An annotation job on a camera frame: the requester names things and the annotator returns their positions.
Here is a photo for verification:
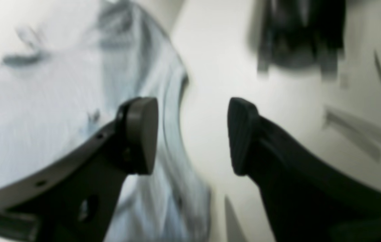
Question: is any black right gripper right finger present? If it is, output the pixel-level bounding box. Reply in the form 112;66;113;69
227;97;381;242

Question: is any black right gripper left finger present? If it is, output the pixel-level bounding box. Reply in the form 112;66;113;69
0;97;158;242

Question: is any grey T-shirt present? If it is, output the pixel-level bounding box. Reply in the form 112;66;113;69
0;0;211;242

